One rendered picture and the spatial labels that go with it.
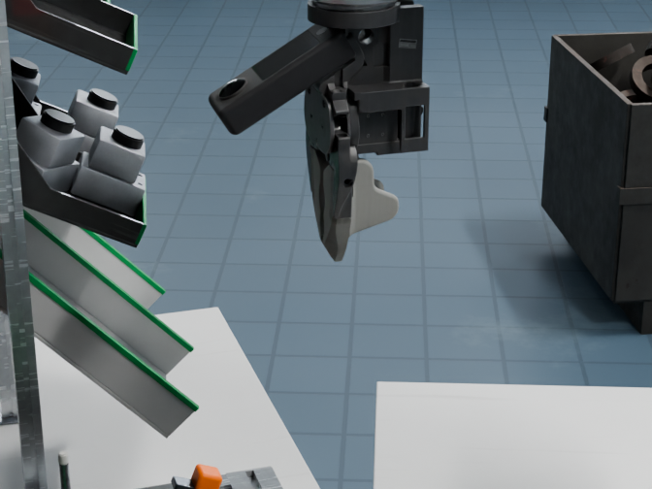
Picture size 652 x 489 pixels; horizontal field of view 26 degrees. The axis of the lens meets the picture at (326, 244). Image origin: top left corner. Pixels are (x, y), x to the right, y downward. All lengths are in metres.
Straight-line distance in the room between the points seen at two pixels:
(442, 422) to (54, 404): 0.46
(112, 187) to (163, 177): 3.69
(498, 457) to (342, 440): 1.75
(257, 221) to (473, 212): 0.71
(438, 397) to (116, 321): 0.44
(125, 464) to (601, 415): 0.55
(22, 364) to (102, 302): 0.17
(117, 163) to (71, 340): 0.17
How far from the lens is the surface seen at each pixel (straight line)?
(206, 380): 1.74
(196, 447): 1.60
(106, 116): 1.44
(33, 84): 1.43
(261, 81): 1.08
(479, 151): 5.27
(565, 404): 1.71
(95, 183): 1.32
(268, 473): 1.36
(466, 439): 1.62
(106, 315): 1.45
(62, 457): 1.18
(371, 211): 1.13
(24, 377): 1.31
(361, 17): 1.06
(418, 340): 3.79
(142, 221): 1.28
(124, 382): 1.34
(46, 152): 1.27
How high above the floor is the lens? 1.67
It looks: 22 degrees down
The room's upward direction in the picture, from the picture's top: straight up
